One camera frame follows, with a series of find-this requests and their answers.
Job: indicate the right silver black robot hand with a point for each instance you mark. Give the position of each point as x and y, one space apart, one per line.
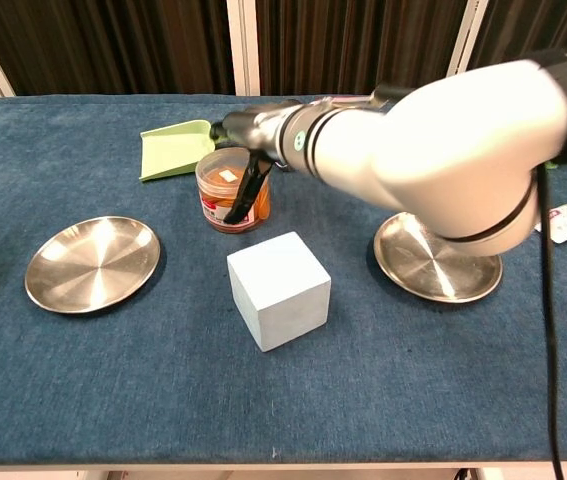
255 127

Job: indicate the brown round object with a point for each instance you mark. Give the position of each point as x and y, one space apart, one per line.
218 200

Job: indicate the light blue block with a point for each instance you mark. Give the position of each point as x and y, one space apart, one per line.
278 290

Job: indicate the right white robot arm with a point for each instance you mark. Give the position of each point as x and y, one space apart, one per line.
453 140

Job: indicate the round steel plate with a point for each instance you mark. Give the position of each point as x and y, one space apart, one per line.
90 265
428 272

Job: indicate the green plastic dustpan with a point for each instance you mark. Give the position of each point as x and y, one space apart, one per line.
173 150

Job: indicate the black pleated curtain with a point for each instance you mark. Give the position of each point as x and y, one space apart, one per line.
353 45
538 25
113 45

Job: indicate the blue felt table cloth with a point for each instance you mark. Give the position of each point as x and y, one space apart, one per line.
163 390

